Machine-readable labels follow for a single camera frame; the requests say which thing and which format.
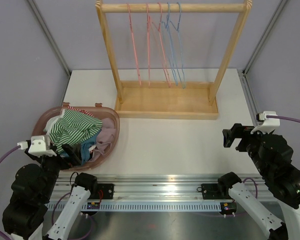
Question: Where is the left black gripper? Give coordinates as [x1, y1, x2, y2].
[26, 142, 82, 201]

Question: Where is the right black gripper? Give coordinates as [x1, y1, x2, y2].
[222, 122, 273, 175]

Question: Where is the blue tank top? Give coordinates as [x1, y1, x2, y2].
[80, 133, 101, 166]

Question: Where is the green white striped tank top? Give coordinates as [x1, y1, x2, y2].
[44, 108, 103, 154]

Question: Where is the pink tank top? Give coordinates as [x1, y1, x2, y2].
[92, 118, 117, 160]

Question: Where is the red white striped tank top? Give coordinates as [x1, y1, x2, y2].
[66, 106, 94, 117]

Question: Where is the blue wire hanger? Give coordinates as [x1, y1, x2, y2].
[170, 2, 186, 89]
[161, 2, 178, 86]

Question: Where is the pink wire hanger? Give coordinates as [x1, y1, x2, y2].
[126, 3, 142, 86]
[145, 3, 151, 87]
[148, 2, 171, 88]

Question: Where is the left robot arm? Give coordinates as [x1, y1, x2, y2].
[2, 141, 98, 240]

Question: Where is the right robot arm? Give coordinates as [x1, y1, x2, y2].
[216, 123, 300, 240]

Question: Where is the pink plastic basin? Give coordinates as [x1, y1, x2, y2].
[31, 102, 121, 172]

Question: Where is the wooden clothes rack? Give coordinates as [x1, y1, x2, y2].
[95, 0, 253, 120]

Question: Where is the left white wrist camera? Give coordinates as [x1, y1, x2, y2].
[17, 135, 57, 157]

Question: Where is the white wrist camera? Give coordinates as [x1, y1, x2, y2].
[250, 111, 281, 135]
[17, 135, 57, 157]

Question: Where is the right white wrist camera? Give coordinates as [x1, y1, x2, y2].
[250, 111, 281, 135]

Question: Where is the white slotted cable duct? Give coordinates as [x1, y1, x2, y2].
[46, 201, 222, 212]

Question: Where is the aluminium mounting rail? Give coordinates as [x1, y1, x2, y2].
[50, 173, 276, 202]

